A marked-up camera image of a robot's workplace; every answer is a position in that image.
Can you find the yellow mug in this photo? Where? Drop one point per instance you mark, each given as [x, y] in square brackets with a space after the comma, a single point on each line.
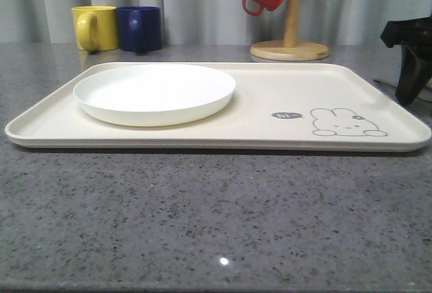
[95, 27]

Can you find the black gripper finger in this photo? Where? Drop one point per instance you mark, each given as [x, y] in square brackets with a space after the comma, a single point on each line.
[415, 72]

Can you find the wooden mug tree stand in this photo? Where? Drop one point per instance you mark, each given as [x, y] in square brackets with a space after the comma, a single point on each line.
[290, 48]

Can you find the beige rabbit serving tray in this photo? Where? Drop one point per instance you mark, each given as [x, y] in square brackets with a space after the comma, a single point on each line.
[287, 106]

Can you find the dark blue mug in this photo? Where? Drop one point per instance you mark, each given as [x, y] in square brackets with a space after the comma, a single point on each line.
[139, 28]

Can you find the silver fork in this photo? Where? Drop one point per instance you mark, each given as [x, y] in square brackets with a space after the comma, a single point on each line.
[385, 83]

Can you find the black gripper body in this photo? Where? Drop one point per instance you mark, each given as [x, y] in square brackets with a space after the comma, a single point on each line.
[407, 32]

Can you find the grey curtain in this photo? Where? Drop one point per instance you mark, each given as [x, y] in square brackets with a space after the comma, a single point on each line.
[219, 22]

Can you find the white round plate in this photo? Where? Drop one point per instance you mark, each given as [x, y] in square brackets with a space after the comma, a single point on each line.
[155, 95]

